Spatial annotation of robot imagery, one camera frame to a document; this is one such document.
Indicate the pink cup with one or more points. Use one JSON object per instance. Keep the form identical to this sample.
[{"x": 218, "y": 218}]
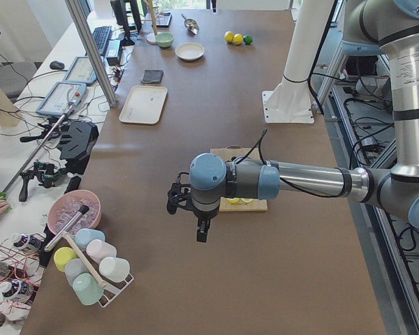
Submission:
[{"x": 97, "y": 250}]

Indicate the yellow cup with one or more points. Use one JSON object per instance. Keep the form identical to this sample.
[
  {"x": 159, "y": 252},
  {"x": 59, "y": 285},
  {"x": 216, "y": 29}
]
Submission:
[{"x": 63, "y": 256}]

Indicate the blue cup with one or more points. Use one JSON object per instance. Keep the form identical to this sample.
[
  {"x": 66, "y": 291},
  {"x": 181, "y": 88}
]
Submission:
[{"x": 85, "y": 235}]

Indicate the black keyboard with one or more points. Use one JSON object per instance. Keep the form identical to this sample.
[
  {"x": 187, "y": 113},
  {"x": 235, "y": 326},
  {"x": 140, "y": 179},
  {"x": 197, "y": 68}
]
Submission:
[{"x": 101, "y": 36}]

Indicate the cream round plate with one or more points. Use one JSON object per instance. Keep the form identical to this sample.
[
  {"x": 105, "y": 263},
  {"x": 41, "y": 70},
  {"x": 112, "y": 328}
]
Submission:
[{"x": 189, "y": 51}]

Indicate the teach pendant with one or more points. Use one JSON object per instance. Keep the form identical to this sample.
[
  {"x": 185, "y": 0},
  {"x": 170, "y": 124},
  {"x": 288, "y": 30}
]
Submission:
[
  {"x": 81, "y": 71},
  {"x": 61, "y": 97}
]

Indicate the black computer mouse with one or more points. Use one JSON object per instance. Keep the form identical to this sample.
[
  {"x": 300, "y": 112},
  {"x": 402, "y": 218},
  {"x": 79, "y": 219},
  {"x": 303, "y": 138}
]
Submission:
[{"x": 57, "y": 65}]

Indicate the metal scoop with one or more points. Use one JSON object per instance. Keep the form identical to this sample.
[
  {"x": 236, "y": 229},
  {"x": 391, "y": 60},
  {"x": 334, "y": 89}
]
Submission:
[{"x": 190, "y": 24}]

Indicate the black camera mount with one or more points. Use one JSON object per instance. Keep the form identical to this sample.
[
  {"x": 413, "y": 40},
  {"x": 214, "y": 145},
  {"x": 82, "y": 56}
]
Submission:
[{"x": 75, "y": 145}]

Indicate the wooden cutting board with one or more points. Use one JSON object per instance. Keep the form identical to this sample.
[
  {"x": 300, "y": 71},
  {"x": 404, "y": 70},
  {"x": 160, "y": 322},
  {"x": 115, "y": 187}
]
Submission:
[{"x": 227, "y": 154}]

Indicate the green lime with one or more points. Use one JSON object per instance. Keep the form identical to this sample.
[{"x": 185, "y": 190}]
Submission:
[{"x": 247, "y": 39}]

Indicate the white cup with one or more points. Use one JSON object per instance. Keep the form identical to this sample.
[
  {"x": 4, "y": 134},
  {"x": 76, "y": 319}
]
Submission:
[{"x": 115, "y": 269}]

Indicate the cream rectangular tray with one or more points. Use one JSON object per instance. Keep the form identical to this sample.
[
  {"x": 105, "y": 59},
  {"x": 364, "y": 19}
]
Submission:
[{"x": 144, "y": 105}]

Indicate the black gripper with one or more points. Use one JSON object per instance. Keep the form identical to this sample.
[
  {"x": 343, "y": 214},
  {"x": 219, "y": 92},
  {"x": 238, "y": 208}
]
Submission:
[{"x": 203, "y": 216}]

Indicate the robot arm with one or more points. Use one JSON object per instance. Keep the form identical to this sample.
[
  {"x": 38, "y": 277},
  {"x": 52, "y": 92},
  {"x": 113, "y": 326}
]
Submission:
[{"x": 393, "y": 26}]

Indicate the aluminium frame post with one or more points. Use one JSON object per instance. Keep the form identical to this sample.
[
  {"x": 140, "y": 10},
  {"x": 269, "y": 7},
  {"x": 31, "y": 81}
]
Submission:
[{"x": 81, "y": 24}]

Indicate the teach pendant far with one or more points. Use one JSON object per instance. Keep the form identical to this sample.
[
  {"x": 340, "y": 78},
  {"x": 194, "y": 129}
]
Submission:
[{"x": 81, "y": 71}]

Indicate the mint cup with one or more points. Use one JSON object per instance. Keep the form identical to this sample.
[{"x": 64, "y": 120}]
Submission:
[{"x": 87, "y": 289}]

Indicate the yellow lemon near lime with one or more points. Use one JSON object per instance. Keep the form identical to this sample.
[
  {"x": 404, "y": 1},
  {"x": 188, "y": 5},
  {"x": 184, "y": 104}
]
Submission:
[{"x": 238, "y": 39}]

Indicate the black monitor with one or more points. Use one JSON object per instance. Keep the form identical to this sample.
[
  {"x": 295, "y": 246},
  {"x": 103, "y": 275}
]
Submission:
[{"x": 127, "y": 15}]

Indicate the mint green bowl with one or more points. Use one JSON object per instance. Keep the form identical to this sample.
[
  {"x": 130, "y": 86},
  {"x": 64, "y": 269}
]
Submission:
[{"x": 164, "y": 40}]

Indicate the teach pendant near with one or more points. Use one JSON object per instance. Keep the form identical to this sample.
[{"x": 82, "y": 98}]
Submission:
[{"x": 61, "y": 97}]

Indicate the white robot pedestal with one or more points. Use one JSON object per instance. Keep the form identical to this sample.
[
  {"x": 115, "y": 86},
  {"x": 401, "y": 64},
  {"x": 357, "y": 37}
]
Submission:
[{"x": 290, "y": 101}]

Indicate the white cup rack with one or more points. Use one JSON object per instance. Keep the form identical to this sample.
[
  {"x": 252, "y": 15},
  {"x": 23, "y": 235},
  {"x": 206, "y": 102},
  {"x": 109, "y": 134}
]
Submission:
[{"x": 111, "y": 290}]

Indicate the grey cup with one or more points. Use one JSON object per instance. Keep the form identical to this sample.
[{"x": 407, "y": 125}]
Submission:
[{"x": 73, "y": 269}]

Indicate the metal grabber stick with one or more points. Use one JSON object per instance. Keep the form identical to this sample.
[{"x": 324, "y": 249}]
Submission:
[{"x": 70, "y": 110}]

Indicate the yellow lemon outer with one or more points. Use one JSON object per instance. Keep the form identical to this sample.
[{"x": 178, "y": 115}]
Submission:
[{"x": 229, "y": 36}]

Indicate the grey folded cloth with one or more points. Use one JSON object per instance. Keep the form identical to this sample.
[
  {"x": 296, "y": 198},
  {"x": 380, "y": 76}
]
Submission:
[{"x": 151, "y": 76}]

